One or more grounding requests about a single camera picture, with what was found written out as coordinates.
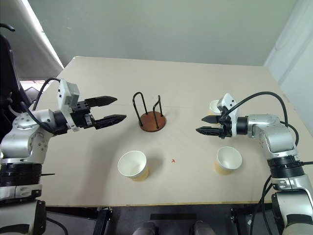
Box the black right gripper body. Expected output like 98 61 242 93
218 107 233 141

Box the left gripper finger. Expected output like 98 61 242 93
94 114 128 130
85 96 118 108

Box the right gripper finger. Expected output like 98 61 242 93
201 115 221 124
195 125 222 138

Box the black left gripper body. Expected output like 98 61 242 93
70 101 96 129

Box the white paper cup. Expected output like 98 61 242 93
117 150 150 183
209 99 224 116
214 146 243 176

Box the black chair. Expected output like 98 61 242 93
0 23 37 123

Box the dark grey rounded shape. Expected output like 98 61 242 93
134 221 159 235
189 220 216 235

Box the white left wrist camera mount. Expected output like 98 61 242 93
57 78 81 133

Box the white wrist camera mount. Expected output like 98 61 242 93
217 93 242 137
57 78 81 133

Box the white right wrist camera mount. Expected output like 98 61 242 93
217 93 242 137

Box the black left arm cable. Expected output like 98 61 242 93
21 77 67 134

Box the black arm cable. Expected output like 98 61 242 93
21 77 67 134
221 91 300 147

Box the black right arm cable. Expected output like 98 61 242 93
221 91 300 147

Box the black hanging cable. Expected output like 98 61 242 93
253 175 273 235

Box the black table frame bracket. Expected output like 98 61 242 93
230 207 255 226
46 207 114 235

